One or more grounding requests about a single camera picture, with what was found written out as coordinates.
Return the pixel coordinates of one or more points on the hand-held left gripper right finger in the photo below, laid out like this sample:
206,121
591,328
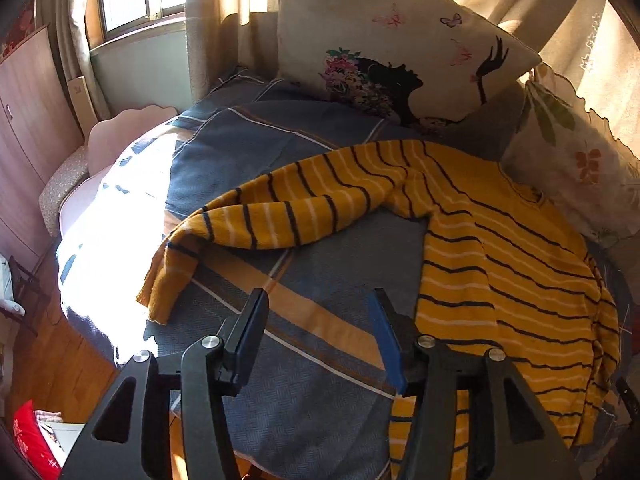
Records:
386,340

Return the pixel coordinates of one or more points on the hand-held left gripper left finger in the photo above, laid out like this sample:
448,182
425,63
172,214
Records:
251,332

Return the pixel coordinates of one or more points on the yellow striped knit sweater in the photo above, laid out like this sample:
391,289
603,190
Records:
505,270

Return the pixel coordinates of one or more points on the blue plaid bed sheet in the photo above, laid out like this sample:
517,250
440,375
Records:
310,410

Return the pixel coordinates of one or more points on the black metal rack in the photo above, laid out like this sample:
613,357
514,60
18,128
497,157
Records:
22,280

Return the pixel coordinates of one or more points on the pink bed footboard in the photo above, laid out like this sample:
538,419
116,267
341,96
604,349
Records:
122,127

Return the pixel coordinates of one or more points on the red bag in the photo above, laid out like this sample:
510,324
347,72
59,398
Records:
32,440

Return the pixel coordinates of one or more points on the white pillow with leaf print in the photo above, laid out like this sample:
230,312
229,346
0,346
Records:
565,160

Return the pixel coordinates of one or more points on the white flat board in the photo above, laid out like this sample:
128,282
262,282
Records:
82,105

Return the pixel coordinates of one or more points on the wooden wardrobe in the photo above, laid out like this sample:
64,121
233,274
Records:
30,125

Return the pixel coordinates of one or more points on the cream pillow with silhouette print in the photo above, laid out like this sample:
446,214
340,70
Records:
350,25

